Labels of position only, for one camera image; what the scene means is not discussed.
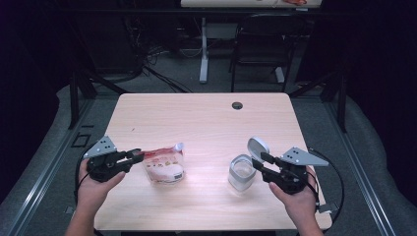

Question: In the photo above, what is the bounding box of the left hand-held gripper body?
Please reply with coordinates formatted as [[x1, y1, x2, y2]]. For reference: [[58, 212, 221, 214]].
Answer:
[[83, 135, 129, 183]]

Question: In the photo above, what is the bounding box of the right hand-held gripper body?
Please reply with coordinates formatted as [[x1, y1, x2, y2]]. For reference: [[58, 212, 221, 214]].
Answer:
[[262, 147, 329, 195]]

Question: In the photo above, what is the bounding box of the white lidded container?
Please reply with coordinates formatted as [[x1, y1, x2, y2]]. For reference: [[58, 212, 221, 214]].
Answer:
[[228, 137, 270, 193]]

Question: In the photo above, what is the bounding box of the red and white spouted pouch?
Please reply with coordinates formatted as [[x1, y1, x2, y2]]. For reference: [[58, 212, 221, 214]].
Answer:
[[141, 142, 186, 185]]

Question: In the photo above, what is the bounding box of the person's right hand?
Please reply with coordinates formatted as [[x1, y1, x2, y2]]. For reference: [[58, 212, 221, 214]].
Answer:
[[268, 166, 321, 227]]

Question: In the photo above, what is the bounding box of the person's left hand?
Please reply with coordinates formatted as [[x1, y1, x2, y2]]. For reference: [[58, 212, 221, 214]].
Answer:
[[76, 160, 127, 214]]

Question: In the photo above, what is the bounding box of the black metal stand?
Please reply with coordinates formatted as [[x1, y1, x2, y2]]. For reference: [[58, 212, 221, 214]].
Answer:
[[288, 70, 348, 134], [67, 70, 130, 131]]

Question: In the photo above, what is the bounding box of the white-legged desk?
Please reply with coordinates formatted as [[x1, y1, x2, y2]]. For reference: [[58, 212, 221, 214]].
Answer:
[[180, 0, 324, 85]]

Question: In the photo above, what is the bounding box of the black folding chair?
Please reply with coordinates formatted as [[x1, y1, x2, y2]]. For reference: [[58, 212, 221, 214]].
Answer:
[[229, 13, 308, 93]]

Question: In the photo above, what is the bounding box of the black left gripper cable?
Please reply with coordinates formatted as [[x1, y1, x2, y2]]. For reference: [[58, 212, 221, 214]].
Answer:
[[74, 152, 92, 205]]

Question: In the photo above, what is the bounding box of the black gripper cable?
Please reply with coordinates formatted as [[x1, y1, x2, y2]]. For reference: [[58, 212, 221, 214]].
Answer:
[[74, 152, 92, 205], [307, 147, 345, 225]]

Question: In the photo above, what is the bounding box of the black floor socket frame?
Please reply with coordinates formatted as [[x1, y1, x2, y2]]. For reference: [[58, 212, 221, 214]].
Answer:
[[71, 132, 92, 148]]

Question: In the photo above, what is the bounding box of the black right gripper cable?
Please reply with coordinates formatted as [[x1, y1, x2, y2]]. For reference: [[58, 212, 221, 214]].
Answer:
[[307, 147, 345, 225]]

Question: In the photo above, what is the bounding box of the grey metal floor rail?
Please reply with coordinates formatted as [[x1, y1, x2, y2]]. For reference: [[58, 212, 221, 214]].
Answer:
[[323, 97, 398, 236], [3, 97, 96, 236]]

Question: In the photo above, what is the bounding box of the bundle of black floor cables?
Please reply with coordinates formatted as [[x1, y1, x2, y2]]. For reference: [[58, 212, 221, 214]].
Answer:
[[123, 16, 195, 94]]

